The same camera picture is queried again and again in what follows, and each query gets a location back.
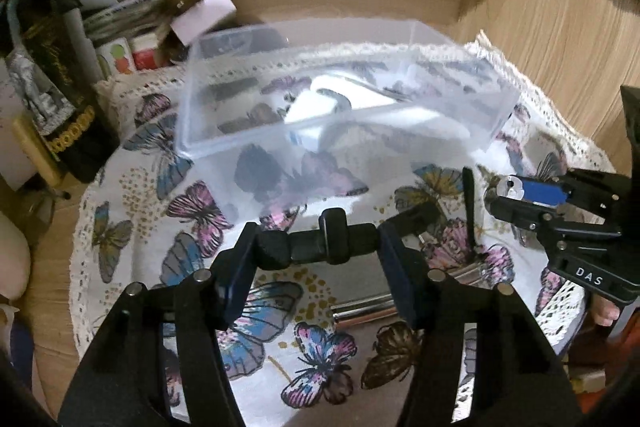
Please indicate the butterfly printed tablecloth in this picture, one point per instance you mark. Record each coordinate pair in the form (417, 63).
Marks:
(150, 207)

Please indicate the beige rounded object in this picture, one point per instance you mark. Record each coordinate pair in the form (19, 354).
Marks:
(12, 257)

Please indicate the white paper card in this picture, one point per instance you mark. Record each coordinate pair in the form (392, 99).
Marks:
(202, 17)

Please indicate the person's right hand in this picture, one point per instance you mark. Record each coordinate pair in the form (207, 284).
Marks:
(605, 311)

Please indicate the white object in container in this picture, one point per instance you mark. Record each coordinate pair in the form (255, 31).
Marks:
(320, 104)

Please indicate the clear plastic container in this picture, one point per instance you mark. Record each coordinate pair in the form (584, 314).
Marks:
(350, 107)

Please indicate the thin black stick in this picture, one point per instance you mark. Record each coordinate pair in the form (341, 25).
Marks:
(470, 207)

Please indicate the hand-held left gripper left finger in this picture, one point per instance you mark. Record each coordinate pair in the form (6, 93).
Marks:
(239, 272)

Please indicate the silver metal bar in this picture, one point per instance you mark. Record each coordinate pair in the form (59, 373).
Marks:
(365, 309)

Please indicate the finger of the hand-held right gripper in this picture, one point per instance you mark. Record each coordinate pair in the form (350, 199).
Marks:
(542, 193)
(520, 213)

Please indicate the stack of papers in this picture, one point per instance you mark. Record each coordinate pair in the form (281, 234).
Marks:
(122, 14)

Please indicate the silver figurine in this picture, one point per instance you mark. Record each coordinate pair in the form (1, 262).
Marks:
(37, 87)

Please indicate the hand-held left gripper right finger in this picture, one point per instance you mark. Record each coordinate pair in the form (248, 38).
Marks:
(400, 279)

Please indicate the black plastic connector piece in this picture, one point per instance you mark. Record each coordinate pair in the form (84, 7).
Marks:
(305, 247)

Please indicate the small fruit printed box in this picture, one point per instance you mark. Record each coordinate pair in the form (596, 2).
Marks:
(116, 56)

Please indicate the small red box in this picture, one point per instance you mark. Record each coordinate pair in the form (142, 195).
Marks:
(147, 52)

